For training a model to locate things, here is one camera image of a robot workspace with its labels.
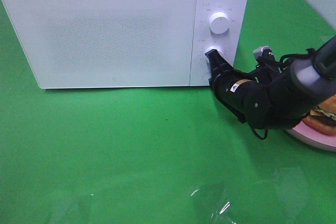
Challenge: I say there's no white microwave oven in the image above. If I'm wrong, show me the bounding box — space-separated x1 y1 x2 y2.
2 0 247 89

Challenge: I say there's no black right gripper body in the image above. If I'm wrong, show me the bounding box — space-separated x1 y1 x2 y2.
209 63 270 124

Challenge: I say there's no burger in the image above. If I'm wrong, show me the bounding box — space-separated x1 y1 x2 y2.
302 95 335 135

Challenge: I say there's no white microwave door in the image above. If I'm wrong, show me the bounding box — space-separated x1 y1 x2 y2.
3 0 195 89

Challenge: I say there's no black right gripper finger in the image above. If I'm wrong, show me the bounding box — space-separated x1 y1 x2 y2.
210 55 233 71

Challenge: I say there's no round microwave door button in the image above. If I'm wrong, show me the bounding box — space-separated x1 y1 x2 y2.
203 71 211 83

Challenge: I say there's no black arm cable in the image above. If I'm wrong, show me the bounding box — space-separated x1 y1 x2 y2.
249 47 320 140

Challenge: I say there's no white microwave knob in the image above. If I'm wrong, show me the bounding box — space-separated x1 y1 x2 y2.
205 46 224 65
209 12 230 34

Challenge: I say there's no green table mat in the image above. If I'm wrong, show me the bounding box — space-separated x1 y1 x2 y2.
1 8 335 223

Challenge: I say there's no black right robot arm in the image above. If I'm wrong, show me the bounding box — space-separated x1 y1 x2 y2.
205 37 335 130

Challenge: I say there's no pink plate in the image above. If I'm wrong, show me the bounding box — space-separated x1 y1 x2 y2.
286 122 335 153

